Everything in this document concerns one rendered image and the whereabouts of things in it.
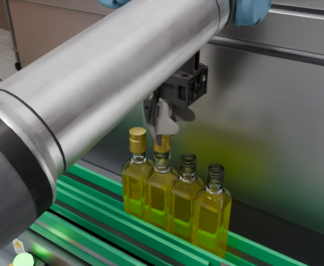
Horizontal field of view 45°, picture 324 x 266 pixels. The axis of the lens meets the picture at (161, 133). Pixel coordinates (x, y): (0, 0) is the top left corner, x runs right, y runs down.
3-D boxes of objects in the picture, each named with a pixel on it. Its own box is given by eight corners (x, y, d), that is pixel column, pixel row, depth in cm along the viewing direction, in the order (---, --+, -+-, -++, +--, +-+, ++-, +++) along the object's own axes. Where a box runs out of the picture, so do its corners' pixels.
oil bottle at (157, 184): (178, 241, 89) (181, 165, 78) (165, 257, 85) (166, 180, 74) (158, 231, 92) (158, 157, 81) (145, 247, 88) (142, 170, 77)
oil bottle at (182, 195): (201, 252, 86) (207, 174, 75) (188, 269, 82) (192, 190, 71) (180, 241, 89) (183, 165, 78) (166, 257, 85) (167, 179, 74)
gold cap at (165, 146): (174, 146, 75) (175, 127, 73) (164, 155, 73) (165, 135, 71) (159, 141, 77) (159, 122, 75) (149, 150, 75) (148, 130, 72)
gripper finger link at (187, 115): (191, 142, 73) (189, 102, 67) (164, 134, 76) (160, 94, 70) (199, 133, 75) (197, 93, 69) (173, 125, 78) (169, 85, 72)
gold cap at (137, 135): (150, 148, 79) (149, 129, 77) (140, 155, 77) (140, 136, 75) (136, 143, 81) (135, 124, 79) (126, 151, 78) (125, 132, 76)
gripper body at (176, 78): (185, 113, 63) (188, 40, 57) (142, 100, 67) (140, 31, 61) (207, 96, 69) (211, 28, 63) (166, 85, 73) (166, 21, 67)
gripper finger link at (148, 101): (148, 127, 67) (153, 78, 63) (141, 125, 67) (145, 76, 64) (163, 120, 70) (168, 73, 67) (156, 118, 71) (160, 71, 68)
